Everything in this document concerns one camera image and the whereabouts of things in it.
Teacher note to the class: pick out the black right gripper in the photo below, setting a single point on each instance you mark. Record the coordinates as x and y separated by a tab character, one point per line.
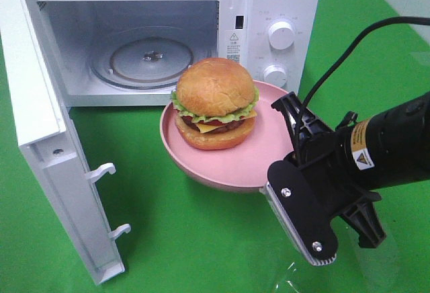
321	154

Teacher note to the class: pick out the pink round plate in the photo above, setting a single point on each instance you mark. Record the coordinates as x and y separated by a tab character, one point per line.
242	168

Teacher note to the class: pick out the burger with lettuce and cheese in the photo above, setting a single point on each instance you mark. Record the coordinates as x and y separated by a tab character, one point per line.
215	103

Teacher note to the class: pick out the white microwave door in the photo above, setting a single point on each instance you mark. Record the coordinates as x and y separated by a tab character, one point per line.
48	140

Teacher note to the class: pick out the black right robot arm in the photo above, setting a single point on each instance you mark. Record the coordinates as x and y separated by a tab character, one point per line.
388	149

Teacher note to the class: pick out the lower white microwave knob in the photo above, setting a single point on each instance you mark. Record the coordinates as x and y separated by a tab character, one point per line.
276	75

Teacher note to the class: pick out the white microwave knob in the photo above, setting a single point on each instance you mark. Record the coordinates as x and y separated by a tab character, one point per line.
281	34
276	75

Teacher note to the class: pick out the upper white microwave knob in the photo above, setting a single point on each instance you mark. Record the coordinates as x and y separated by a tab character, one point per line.
281	34

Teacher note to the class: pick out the white microwave oven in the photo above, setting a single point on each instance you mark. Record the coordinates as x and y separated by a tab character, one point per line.
234	29

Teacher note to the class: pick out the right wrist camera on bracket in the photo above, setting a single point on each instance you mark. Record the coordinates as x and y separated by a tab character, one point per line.
302	217

